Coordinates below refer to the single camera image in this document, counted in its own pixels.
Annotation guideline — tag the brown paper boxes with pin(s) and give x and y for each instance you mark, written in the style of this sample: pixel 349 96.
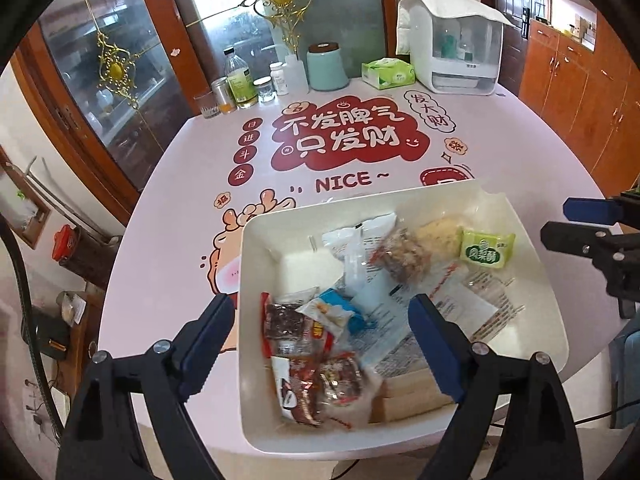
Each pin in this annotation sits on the brown paper boxes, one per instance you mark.
pixel 410 407

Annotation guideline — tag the green tissue pack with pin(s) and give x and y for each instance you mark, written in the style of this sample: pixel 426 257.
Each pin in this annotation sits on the green tissue pack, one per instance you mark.
pixel 389 72

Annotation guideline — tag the translucent plastic bottle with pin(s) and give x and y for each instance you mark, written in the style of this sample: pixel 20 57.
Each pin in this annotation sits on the translucent plastic bottle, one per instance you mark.
pixel 296 74

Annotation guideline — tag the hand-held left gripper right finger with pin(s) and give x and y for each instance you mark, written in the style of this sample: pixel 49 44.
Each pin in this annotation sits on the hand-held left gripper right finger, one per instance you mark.
pixel 435 342

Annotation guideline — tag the dark brown snack packet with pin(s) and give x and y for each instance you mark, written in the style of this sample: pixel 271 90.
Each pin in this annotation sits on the dark brown snack packet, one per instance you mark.
pixel 282 320

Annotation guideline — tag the red plastic container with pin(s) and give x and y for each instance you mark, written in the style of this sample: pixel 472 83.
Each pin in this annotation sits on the red plastic container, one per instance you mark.
pixel 65 242

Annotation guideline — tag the silver white snack packet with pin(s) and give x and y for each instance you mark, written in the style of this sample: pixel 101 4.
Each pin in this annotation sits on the silver white snack packet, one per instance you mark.
pixel 357 245

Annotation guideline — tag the metal tin can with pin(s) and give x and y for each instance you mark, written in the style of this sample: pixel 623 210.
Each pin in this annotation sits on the metal tin can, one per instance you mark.
pixel 222 95

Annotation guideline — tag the clear nut bar packet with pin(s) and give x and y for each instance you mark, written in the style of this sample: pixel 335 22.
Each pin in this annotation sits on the clear nut bar packet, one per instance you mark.
pixel 402 255

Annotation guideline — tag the green snack packet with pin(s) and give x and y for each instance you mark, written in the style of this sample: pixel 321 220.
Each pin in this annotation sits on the green snack packet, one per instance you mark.
pixel 487 250

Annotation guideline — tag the glass bottle with green liquid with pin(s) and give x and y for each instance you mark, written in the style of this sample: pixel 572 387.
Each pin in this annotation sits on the glass bottle with green liquid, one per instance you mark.
pixel 240 82

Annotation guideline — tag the wooden glass sliding door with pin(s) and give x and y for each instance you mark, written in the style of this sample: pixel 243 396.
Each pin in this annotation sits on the wooden glass sliding door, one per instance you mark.
pixel 75 110
pixel 225 10

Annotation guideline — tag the white pill bottle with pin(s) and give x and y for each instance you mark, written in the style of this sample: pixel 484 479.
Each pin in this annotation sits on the white pill bottle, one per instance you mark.
pixel 280 80

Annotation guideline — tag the dark red white packet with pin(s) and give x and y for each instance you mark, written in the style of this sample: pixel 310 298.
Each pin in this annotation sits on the dark red white packet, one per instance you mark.
pixel 295 390

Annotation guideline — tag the small glass jar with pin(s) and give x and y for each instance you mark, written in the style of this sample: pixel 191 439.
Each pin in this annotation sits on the small glass jar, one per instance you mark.
pixel 264 91

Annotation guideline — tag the open wall shelf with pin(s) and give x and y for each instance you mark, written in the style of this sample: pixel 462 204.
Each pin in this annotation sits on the open wall shelf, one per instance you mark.
pixel 570 0

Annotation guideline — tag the wooden cabinet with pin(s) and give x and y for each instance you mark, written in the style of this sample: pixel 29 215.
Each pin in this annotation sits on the wooden cabinet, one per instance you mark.
pixel 575 90

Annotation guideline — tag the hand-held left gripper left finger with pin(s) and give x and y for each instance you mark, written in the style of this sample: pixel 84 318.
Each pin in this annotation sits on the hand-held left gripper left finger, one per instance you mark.
pixel 205 345

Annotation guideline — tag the white rectangular tray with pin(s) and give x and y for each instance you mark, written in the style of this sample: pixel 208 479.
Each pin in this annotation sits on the white rectangular tray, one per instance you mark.
pixel 290 270

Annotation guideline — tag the clear packet with red print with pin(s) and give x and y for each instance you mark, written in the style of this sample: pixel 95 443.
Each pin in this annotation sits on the clear packet with red print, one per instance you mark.
pixel 467 302

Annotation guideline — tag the small red snack packet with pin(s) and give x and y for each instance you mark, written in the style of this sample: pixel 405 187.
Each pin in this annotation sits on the small red snack packet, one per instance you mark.
pixel 321 336

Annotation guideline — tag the red clear snack packet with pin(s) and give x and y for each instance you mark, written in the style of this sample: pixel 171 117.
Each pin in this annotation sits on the red clear snack packet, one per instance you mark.
pixel 342 377

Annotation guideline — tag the dark brown entry door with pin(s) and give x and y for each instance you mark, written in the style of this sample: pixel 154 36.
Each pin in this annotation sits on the dark brown entry door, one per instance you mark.
pixel 512 20

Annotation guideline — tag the clear drinking glass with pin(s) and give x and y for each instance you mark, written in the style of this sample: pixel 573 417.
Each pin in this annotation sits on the clear drinking glass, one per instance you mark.
pixel 207 106

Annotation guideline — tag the white countertop cabinet appliance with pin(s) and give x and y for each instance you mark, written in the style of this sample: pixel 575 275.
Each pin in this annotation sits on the white countertop cabinet appliance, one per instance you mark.
pixel 457 60

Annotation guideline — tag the small blue snack packet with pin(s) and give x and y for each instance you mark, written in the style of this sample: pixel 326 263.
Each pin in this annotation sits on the small blue snack packet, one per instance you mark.
pixel 342 312

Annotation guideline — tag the teal canister with brown lid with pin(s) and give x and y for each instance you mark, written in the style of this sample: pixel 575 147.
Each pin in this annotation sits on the teal canister with brown lid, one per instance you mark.
pixel 327 67

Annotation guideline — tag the light blue snack packet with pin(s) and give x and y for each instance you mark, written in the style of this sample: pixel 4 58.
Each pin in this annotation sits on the light blue snack packet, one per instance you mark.
pixel 382 315

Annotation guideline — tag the black device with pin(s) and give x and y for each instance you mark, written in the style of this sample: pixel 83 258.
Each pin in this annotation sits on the black device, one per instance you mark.
pixel 50 335

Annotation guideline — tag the yellow noodle snack packet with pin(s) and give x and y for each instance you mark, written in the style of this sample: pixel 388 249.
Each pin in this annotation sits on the yellow noodle snack packet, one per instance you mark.
pixel 440 237

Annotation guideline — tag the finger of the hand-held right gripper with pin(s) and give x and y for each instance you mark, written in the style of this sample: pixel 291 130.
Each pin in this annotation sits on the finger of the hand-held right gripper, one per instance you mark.
pixel 575 240
pixel 590 210

